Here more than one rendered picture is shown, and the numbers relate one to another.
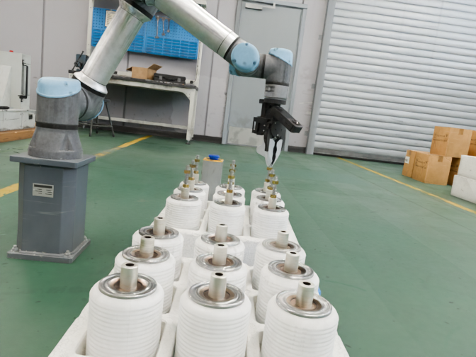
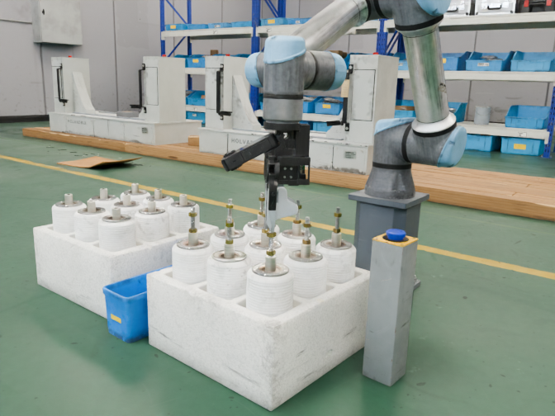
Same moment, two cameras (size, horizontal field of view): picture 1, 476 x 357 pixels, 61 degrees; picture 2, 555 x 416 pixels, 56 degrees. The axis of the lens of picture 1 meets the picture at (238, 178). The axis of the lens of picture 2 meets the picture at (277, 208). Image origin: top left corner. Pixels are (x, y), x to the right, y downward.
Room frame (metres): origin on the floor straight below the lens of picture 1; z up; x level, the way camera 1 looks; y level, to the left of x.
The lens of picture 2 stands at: (1.95, -0.84, 0.62)
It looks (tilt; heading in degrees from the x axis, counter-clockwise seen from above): 14 degrees down; 130
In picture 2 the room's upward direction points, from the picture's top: 2 degrees clockwise
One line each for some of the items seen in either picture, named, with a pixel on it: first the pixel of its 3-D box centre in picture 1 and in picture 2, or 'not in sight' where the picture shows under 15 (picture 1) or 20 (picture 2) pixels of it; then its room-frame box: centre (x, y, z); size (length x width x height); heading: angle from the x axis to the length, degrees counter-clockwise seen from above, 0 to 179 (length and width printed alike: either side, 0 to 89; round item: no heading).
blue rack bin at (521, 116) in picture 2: not in sight; (529, 116); (0.44, 4.81, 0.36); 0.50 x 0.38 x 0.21; 94
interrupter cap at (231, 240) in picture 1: (220, 239); (152, 210); (0.75, 0.02, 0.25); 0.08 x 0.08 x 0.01
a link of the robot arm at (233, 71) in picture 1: (246, 64); (311, 70); (1.30, 0.01, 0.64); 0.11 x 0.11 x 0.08; 87
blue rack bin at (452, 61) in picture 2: not in sight; (448, 61); (-0.44, 4.75, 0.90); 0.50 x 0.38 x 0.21; 94
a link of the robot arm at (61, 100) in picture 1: (59, 100); (396, 139); (1.21, 0.55, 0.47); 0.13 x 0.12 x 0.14; 177
